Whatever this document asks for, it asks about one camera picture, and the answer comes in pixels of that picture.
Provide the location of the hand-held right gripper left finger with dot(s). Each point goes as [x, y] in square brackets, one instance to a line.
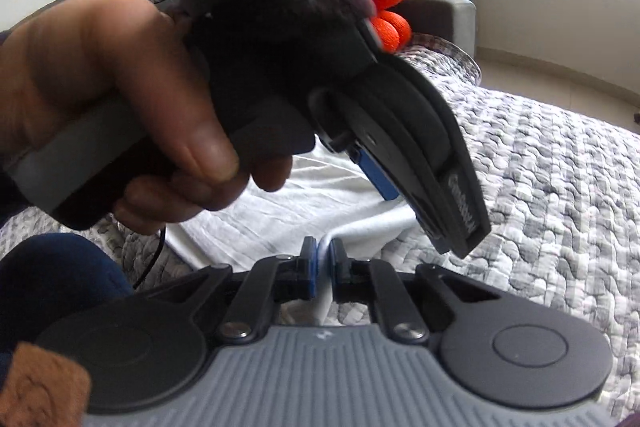
[310, 269]

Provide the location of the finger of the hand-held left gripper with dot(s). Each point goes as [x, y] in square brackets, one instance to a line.
[377, 179]

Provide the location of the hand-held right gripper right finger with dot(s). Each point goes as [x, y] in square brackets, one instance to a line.
[337, 272]

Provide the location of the white pants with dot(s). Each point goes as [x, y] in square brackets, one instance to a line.
[300, 207]

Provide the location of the person's left hand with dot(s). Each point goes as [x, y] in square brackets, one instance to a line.
[100, 57]

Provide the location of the orange flower cushion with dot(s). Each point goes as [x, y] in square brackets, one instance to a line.
[395, 27]

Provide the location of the grey checkered quilt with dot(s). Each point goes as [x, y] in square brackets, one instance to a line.
[550, 182]

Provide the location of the person's navy leg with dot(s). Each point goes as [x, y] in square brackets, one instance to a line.
[55, 277]

